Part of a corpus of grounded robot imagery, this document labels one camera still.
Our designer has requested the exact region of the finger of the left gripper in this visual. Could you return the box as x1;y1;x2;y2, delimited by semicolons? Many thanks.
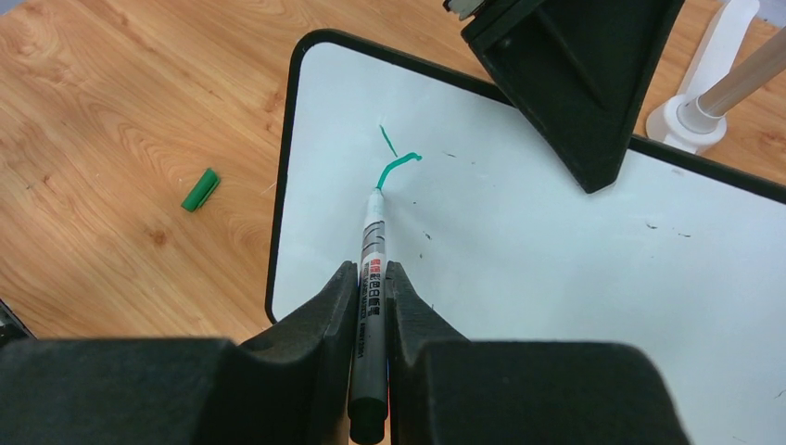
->
462;0;683;194

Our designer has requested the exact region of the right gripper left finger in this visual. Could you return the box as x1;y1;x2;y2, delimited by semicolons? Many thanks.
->
1;261;358;444

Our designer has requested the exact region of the clothes rack pole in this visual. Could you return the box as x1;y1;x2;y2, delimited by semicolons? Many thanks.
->
697;28;785;118

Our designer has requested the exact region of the white whiteboard black frame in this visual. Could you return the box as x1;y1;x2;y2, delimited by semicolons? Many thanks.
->
265;29;785;444

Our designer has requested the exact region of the green marker cap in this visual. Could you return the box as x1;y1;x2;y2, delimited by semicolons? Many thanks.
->
181;168;221;212

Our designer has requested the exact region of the white rack foot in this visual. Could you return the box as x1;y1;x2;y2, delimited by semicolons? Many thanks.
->
645;0;760;154

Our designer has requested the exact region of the green whiteboard marker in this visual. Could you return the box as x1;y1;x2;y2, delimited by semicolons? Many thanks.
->
348;188;388;444

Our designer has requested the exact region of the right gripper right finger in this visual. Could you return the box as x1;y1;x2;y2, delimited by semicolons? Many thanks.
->
385;261;689;444

